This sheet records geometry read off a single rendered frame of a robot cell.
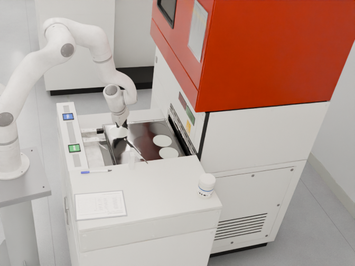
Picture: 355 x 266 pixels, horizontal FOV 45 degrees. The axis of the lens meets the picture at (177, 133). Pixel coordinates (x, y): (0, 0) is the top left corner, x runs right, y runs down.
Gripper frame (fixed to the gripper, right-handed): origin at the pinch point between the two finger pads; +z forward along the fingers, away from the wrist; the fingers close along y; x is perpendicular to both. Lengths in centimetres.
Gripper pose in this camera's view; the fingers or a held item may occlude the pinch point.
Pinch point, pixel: (124, 124)
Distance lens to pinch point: 233.1
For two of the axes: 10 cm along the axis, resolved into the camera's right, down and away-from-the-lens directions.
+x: 8.8, 3.7, -3.1
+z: 0.9, 5.0, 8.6
